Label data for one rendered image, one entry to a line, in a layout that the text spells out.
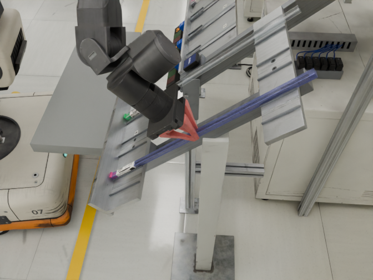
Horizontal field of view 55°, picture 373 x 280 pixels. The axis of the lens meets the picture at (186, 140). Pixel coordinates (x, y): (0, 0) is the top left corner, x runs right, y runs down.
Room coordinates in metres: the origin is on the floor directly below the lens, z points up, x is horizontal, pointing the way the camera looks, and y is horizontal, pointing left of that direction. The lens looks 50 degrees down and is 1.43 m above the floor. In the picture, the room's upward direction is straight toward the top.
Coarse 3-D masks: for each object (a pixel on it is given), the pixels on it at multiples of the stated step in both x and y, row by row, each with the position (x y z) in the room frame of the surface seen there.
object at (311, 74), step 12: (312, 72) 0.44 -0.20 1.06; (288, 84) 0.45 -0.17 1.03; (300, 84) 0.44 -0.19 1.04; (264, 96) 0.45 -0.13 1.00; (276, 96) 0.44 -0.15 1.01; (240, 108) 0.45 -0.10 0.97; (252, 108) 0.45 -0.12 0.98; (216, 120) 0.46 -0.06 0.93; (228, 120) 0.45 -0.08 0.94; (204, 132) 0.45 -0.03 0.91; (168, 144) 0.47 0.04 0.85; (180, 144) 0.45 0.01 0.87; (144, 156) 0.47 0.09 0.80; (156, 156) 0.46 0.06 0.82
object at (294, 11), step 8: (296, 8) 0.63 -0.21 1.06; (280, 16) 0.64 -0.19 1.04; (288, 16) 0.63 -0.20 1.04; (272, 24) 0.64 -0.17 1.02; (280, 24) 0.63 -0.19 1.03; (256, 32) 0.64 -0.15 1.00; (264, 32) 0.63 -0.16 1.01; (248, 40) 0.64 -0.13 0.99; (232, 48) 0.65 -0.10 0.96; (240, 48) 0.64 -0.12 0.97; (224, 56) 0.64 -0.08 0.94; (208, 64) 0.64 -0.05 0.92; (216, 64) 0.64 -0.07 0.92; (192, 72) 0.66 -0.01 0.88; (200, 72) 0.64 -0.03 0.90; (184, 80) 0.65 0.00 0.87; (192, 80) 0.64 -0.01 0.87
